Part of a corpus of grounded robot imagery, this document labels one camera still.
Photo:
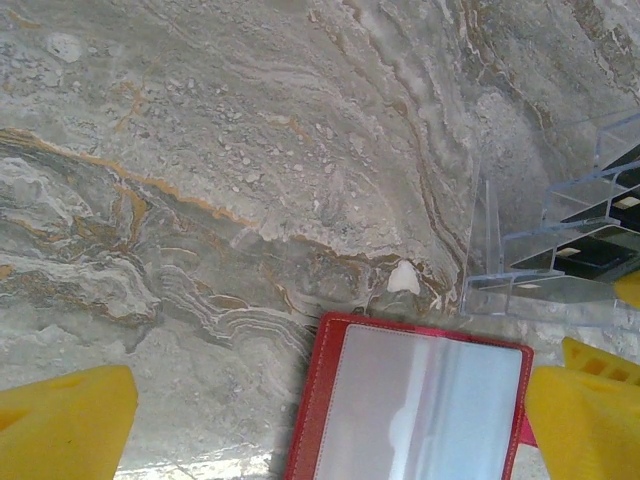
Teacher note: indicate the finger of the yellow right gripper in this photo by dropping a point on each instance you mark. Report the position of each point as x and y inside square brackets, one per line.
[582, 356]
[631, 292]

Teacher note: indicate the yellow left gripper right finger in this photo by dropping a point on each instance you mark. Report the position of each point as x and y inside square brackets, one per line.
[590, 435]

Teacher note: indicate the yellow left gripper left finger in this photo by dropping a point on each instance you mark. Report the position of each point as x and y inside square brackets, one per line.
[60, 430]

